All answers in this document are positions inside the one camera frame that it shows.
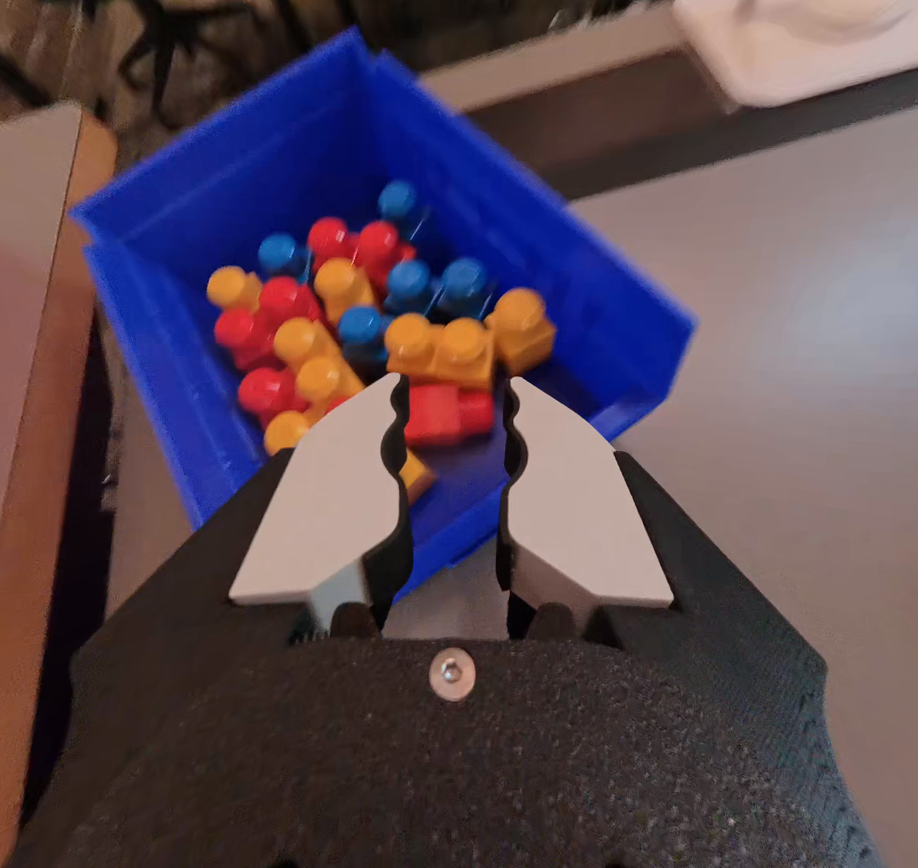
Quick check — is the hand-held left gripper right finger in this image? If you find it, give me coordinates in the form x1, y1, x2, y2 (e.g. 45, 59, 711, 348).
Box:
496, 376, 677, 611

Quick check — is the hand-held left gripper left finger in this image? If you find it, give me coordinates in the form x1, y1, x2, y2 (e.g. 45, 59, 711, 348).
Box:
228, 372, 415, 631

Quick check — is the pile of mega blocks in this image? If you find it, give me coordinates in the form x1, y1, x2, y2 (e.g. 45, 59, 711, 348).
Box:
207, 179, 558, 503

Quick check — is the blue plastic bin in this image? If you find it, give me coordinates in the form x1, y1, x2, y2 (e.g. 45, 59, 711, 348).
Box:
69, 25, 697, 600

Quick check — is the wood-edged side table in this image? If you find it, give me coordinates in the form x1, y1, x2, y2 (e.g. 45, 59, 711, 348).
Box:
0, 100, 119, 833

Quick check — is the poster board stand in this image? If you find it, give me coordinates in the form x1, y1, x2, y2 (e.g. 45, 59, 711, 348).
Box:
674, 0, 918, 109

